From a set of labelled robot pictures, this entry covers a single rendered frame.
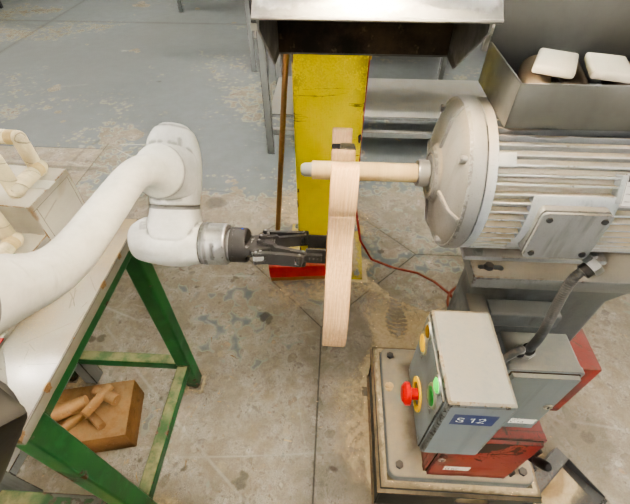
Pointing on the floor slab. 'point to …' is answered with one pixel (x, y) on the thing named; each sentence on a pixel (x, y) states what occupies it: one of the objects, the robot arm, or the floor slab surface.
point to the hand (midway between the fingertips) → (325, 248)
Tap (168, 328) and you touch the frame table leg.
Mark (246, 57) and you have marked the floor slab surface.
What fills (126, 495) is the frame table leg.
